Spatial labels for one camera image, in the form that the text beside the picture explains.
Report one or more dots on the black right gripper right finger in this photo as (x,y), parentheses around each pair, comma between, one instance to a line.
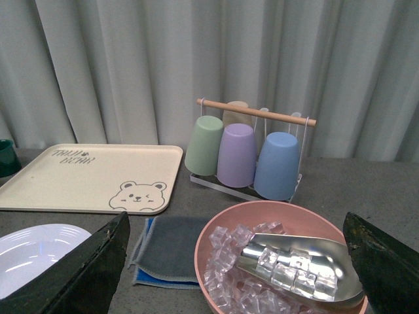
(386,267)

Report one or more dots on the metal ice scoop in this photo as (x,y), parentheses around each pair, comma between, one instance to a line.
(314,258)

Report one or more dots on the green plastic cup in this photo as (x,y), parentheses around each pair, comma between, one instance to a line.
(203,149)

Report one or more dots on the purple plastic cup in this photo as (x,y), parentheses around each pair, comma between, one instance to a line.
(237,156)

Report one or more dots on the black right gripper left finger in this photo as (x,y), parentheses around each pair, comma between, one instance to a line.
(83,281)

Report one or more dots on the white round plate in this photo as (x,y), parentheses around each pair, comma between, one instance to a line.
(27,253)

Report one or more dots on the beige plastic cup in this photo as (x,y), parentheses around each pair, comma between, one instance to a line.
(231,117)

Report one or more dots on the dark green mug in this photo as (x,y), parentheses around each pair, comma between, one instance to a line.
(9,162)

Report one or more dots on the cream bear serving tray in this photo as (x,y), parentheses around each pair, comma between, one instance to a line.
(96,178)

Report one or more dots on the grey white curtain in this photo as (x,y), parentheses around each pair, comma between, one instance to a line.
(130,72)

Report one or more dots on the blue plastic cup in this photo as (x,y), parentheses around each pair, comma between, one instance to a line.
(278,165)

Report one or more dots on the white cup rack wooden handle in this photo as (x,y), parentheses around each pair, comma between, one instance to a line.
(249,193)

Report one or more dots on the grey blue folded cloth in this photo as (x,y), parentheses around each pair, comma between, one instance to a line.
(163,256)

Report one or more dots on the clear plastic ice cubes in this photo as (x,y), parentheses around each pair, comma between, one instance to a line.
(234,291)

